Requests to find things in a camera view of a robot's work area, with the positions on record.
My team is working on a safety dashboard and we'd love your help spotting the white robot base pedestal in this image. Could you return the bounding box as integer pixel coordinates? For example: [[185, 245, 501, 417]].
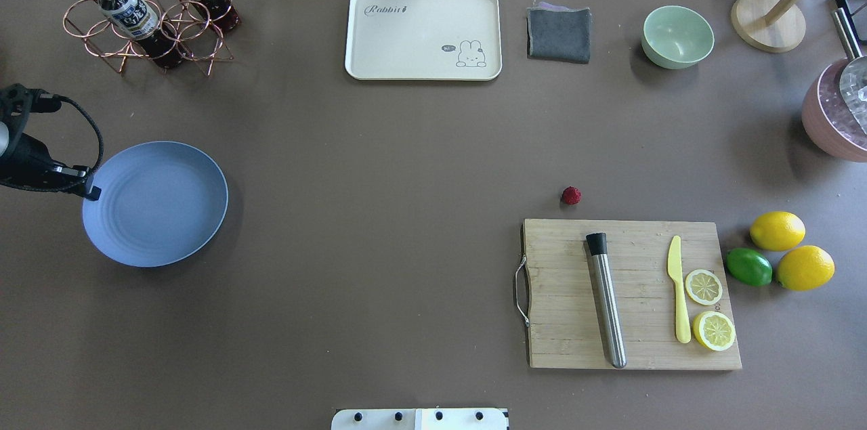
[[331, 406, 510, 429]]

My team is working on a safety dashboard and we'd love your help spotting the small red strawberry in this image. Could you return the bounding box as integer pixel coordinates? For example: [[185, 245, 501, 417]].
[[560, 186, 583, 206]]

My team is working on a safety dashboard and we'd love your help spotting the whole yellow lemon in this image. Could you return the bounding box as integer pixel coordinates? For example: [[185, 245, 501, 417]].
[[749, 211, 806, 251], [776, 245, 836, 291]]

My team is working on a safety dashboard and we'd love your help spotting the dark drink bottle middle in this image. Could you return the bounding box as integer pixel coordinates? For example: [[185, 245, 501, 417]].
[[97, 0, 184, 69]]

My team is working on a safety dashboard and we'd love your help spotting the whole yellow lemon upper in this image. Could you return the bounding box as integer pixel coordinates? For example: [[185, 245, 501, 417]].
[[776, 245, 836, 291]]

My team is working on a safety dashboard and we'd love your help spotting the lemon half slice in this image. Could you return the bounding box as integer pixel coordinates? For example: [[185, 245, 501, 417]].
[[684, 269, 723, 306], [692, 311, 736, 351]]

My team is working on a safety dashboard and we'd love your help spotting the copper wire bottle rack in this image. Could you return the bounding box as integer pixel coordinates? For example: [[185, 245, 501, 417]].
[[62, 0, 233, 74]]

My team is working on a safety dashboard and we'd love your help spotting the cream rabbit tray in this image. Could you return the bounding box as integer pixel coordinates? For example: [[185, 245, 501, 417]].
[[344, 0, 503, 81]]

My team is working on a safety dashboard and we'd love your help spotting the grey folded cloth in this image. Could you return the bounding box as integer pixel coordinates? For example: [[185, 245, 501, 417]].
[[527, 1, 593, 64]]

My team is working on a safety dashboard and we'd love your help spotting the lemon half slice upper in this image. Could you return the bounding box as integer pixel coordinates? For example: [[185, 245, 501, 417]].
[[692, 311, 736, 351]]

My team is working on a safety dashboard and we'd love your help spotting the green lime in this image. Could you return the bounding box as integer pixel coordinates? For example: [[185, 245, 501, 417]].
[[725, 248, 774, 287]]

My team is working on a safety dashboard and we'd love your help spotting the wooden stand round base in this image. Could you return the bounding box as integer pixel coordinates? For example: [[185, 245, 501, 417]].
[[730, 0, 806, 53]]

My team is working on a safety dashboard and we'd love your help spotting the blue plastic plate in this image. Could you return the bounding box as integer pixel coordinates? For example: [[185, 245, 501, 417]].
[[83, 141, 229, 267]]

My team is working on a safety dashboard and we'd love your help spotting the yellow plastic knife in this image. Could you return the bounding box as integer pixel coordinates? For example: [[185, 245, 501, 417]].
[[667, 235, 692, 344]]

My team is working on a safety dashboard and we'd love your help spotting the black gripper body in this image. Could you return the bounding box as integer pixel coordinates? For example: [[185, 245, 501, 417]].
[[1, 85, 102, 201]]

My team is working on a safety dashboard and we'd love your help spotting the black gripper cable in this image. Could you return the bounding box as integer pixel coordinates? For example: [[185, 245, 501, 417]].
[[14, 97, 105, 192]]

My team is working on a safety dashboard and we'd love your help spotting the steel muddler black tip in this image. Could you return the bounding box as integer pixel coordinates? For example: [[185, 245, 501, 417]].
[[586, 232, 627, 369]]

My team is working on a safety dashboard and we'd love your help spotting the whole yellow lemon lower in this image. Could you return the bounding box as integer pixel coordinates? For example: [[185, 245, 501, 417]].
[[749, 211, 806, 251]]

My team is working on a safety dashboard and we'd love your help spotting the light green bowl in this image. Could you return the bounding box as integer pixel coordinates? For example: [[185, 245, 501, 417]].
[[641, 6, 715, 70]]

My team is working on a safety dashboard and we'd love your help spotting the pink bowl with ice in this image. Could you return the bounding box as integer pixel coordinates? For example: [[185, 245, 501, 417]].
[[801, 58, 866, 163]]

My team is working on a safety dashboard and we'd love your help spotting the lemon half slice lower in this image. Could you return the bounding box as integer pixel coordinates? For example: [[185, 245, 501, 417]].
[[684, 269, 723, 306]]

